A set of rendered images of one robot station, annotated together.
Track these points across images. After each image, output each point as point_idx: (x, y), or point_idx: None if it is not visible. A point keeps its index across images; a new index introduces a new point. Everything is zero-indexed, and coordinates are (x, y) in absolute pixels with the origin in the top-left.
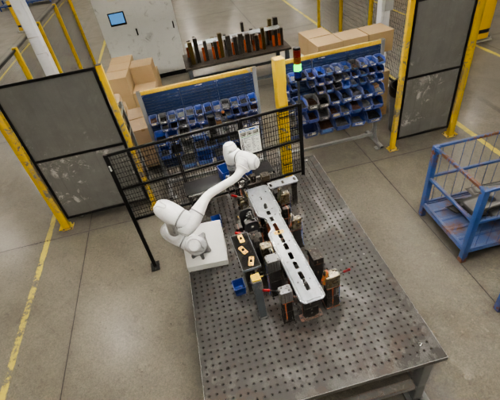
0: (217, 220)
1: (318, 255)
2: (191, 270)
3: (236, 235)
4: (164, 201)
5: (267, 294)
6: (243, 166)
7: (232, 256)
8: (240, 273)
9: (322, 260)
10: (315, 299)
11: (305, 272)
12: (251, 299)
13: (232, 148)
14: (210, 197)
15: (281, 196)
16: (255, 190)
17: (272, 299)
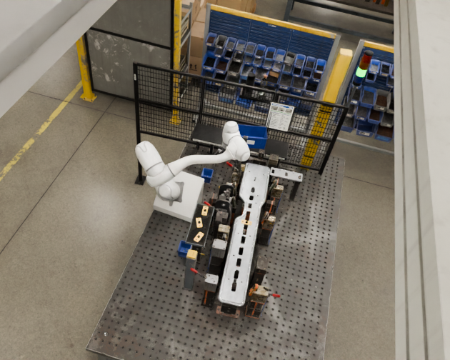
0: (201, 178)
1: (263, 266)
2: (156, 208)
3: (203, 205)
4: (148, 145)
5: (205, 270)
6: (231, 153)
7: None
8: None
9: (264, 273)
10: (232, 303)
11: (241, 273)
12: None
13: (233, 130)
14: (189, 163)
15: (273, 188)
16: (255, 168)
17: None
